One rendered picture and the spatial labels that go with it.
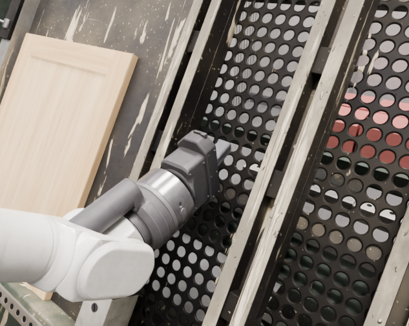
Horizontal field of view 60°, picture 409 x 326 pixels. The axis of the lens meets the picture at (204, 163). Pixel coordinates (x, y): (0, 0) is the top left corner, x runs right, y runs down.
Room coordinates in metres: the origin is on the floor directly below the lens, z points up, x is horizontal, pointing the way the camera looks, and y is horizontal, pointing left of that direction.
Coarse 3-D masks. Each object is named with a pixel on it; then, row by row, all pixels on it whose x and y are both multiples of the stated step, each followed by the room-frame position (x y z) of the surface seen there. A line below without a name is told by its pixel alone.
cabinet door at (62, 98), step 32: (32, 64) 0.96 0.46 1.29; (64, 64) 0.89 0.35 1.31; (96, 64) 0.82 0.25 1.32; (128, 64) 0.77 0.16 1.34; (32, 96) 0.90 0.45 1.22; (64, 96) 0.83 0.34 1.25; (96, 96) 0.77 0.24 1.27; (0, 128) 0.90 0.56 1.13; (32, 128) 0.83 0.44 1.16; (64, 128) 0.77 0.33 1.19; (96, 128) 0.72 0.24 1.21; (0, 160) 0.84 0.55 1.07; (32, 160) 0.77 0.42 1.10; (64, 160) 0.72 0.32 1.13; (96, 160) 0.68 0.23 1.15; (0, 192) 0.77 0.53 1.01; (32, 192) 0.72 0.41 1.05; (64, 192) 0.66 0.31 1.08; (32, 288) 0.56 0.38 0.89
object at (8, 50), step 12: (36, 0) 1.11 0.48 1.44; (24, 12) 1.08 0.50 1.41; (24, 24) 1.07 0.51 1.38; (12, 36) 1.04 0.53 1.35; (24, 36) 1.06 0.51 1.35; (0, 48) 1.04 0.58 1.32; (12, 48) 1.03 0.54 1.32; (0, 60) 1.01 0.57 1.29; (12, 60) 1.02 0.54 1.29; (0, 72) 0.99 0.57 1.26; (0, 84) 0.98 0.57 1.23; (0, 96) 0.98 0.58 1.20
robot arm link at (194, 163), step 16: (192, 144) 0.45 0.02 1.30; (208, 144) 0.45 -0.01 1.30; (176, 160) 0.43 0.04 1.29; (192, 160) 0.43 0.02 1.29; (208, 160) 0.44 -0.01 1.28; (144, 176) 0.41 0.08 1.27; (160, 176) 0.40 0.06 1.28; (176, 176) 0.42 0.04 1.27; (192, 176) 0.42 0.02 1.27; (208, 176) 0.45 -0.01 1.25; (160, 192) 0.38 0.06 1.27; (176, 192) 0.38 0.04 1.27; (192, 192) 0.41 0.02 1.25; (208, 192) 0.45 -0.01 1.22; (176, 208) 0.37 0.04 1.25; (192, 208) 0.39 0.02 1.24; (176, 224) 0.36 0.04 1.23
